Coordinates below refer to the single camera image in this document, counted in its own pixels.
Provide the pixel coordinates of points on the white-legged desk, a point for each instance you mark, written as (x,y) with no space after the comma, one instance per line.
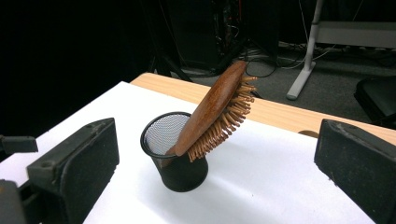
(306,62)

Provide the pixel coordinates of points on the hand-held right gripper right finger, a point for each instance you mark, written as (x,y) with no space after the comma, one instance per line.
(358,168)

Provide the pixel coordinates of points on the black mesh pen cup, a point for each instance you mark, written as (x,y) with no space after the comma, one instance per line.
(186,177)

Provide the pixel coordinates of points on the white table mat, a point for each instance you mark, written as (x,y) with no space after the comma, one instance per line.
(264,174)

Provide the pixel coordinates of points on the wooden hairbrush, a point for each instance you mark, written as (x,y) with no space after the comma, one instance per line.
(211,105)

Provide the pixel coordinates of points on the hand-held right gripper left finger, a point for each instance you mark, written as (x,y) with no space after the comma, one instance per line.
(77,174)

